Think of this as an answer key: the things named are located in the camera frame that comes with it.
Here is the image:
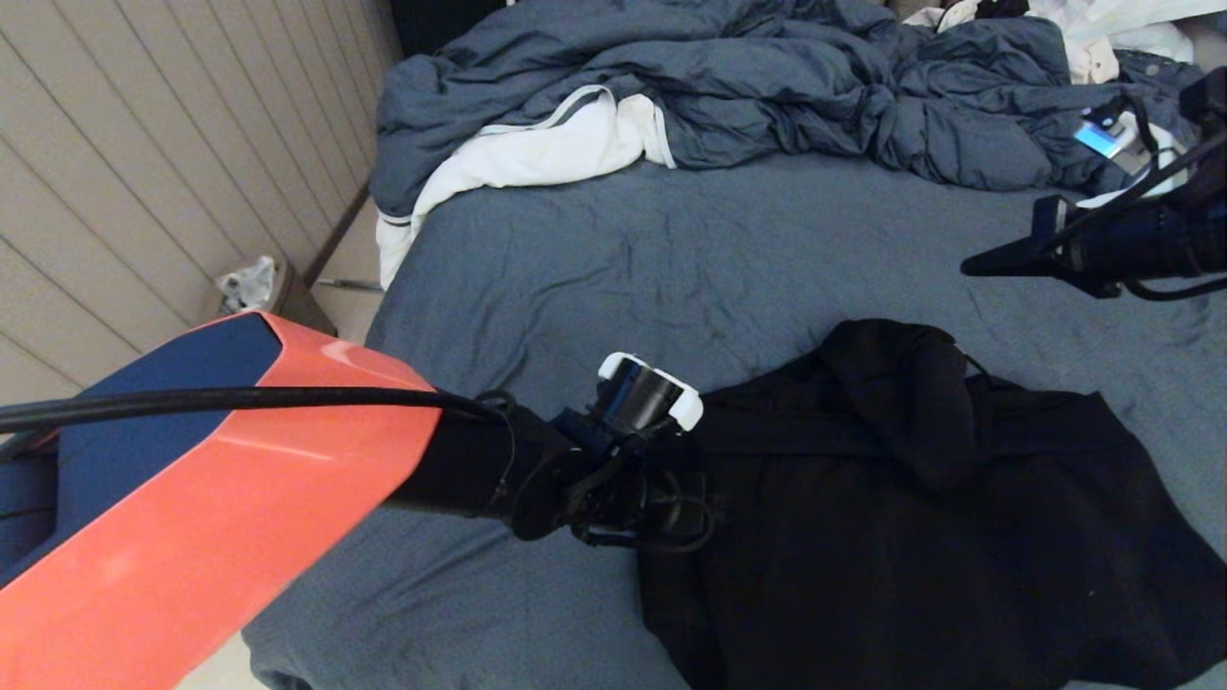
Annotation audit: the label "blue bed sheet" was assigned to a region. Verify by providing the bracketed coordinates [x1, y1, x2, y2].
[240, 153, 1227, 690]

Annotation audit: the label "blue denim shirt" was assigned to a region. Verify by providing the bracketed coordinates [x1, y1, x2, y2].
[1112, 50, 1209, 106]

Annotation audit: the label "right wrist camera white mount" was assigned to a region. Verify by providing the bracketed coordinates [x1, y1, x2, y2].
[1072, 96, 1192, 210]

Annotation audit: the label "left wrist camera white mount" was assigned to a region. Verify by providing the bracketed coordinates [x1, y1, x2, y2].
[596, 352, 705, 433]

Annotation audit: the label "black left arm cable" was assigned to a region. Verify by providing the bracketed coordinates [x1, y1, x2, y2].
[0, 385, 504, 434]

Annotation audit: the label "white blanket with grey stripe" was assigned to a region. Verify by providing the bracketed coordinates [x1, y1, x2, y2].
[376, 84, 677, 290]

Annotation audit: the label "small black garment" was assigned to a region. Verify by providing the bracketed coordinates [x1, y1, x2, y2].
[944, 0, 1031, 22]

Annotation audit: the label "crumpled blue duvet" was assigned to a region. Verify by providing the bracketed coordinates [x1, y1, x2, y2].
[369, 0, 1227, 197]

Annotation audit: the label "brown trash bin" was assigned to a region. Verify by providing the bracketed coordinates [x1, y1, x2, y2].
[219, 259, 338, 338]

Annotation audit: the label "white plastic bin bag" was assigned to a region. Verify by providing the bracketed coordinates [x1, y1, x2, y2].
[217, 256, 279, 315]

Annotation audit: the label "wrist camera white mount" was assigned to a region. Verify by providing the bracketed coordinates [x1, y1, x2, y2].
[596, 352, 705, 433]
[1072, 96, 1192, 210]

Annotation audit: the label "black zip hoodie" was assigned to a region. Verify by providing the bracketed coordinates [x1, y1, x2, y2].
[636, 319, 1227, 690]

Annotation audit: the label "white crumpled clothes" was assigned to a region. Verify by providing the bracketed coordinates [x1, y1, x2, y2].
[901, 0, 1227, 85]

